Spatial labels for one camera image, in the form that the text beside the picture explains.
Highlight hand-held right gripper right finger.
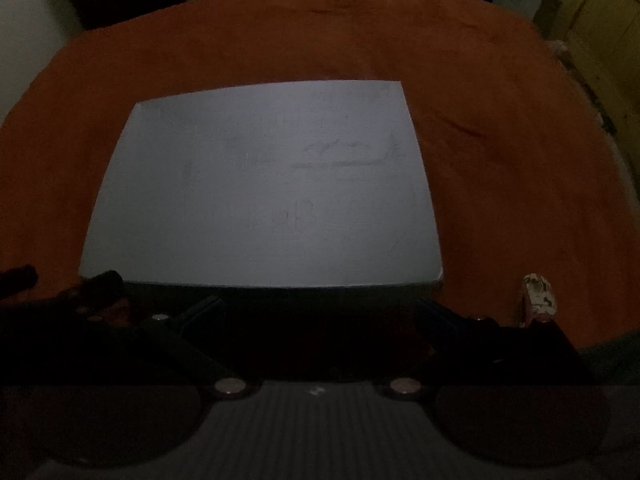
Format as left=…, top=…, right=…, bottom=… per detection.
left=379, top=298, right=595, bottom=402

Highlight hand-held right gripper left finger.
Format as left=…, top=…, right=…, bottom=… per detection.
left=135, top=295, right=262, bottom=402

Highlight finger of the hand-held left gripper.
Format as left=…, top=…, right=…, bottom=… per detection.
left=72, top=270, right=125, bottom=308
left=0, top=265, right=39, bottom=292

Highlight white patterned small clip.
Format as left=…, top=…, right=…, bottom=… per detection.
left=520, top=272, right=558, bottom=328

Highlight orange tablecloth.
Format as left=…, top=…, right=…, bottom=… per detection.
left=0, top=0, right=640, bottom=361

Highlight yellow wooden cabinet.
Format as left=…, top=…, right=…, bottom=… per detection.
left=542, top=0, right=640, bottom=161

